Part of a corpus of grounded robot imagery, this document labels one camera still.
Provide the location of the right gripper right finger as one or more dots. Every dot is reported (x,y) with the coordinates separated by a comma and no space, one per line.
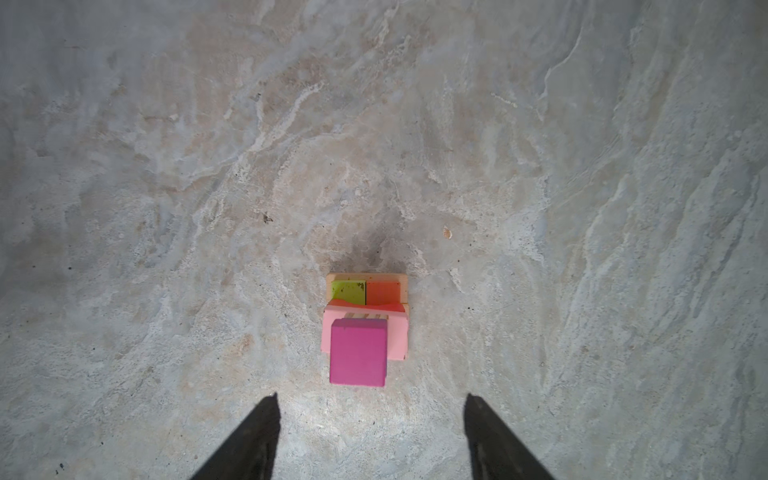
(495,451)

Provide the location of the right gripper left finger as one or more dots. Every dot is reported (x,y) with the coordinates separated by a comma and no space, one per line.
(250,450)

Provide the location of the pink wood block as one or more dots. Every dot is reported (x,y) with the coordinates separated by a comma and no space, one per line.
(398,327)

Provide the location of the magenta wood cube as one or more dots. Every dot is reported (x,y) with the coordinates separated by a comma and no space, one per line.
(358,352)

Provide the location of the red wood block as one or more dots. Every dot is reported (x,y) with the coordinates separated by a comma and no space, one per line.
(345,305)

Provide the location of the green wood block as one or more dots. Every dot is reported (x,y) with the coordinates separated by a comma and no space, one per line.
(351,291)

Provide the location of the natural wood block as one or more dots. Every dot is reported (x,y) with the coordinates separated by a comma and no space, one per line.
(399,277)

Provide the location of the orange wood block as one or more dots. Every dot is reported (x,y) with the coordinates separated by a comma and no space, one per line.
(383,293)

